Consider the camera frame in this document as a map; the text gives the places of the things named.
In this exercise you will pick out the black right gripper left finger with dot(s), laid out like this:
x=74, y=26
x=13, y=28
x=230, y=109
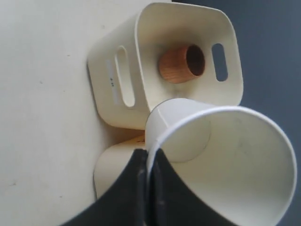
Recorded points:
x=123, y=204

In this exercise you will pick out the white paper cup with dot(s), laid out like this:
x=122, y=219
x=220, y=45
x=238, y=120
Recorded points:
x=236, y=160

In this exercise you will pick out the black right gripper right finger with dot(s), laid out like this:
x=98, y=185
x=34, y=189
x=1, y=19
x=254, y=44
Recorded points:
x=172, y=203

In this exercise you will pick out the cream bin left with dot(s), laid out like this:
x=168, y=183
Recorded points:
x=123, y=65

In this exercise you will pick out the cream bin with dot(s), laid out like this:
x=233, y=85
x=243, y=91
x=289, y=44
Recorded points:
x=112, y=162
x=123, y=65

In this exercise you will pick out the brown wooden cup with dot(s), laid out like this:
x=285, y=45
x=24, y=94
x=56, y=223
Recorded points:
x=182, y=64

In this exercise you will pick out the cream bin middle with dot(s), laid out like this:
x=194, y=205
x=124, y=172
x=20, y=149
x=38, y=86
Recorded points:
x=112, y=162

